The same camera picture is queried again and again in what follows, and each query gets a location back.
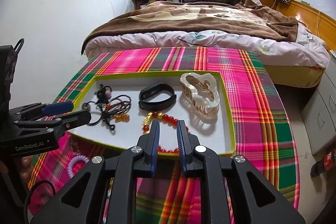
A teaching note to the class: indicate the yellow-green cardboard box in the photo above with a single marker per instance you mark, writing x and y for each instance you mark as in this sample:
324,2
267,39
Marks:
168,82

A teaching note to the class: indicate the clear gold hair claw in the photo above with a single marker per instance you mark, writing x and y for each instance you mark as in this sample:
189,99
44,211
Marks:
189,82

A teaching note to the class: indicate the white pillow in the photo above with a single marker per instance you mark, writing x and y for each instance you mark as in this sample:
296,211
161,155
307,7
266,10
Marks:
256,0

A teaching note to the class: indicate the grey drawer cabinet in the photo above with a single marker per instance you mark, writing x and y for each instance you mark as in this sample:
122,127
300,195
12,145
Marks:
323,108

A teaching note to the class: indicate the wooden headboard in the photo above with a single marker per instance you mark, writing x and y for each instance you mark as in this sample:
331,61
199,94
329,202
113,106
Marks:
307,14

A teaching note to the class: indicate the white floral quilt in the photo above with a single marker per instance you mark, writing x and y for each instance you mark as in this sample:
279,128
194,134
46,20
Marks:
236,43

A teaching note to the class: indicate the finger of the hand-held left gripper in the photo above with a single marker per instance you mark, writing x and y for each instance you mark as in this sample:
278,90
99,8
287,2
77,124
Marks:
76,119
59,107

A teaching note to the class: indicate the bed mattress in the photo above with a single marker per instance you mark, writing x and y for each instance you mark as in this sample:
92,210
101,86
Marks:
294,74

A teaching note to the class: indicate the pink green plaid cloth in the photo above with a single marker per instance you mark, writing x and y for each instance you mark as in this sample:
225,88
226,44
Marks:
252,134

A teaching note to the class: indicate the black smart band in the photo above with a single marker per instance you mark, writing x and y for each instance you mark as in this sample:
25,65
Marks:
157,103

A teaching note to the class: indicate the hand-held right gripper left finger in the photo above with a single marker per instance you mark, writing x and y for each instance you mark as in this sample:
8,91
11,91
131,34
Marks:
155,140

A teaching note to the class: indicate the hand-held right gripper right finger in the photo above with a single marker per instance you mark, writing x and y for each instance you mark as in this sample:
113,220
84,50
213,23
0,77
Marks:
181,145

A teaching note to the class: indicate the dark bottle red label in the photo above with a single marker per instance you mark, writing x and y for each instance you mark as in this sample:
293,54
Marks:
325,162

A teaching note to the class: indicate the bed with brown blanket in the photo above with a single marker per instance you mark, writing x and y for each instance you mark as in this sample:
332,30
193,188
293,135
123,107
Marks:
183,19

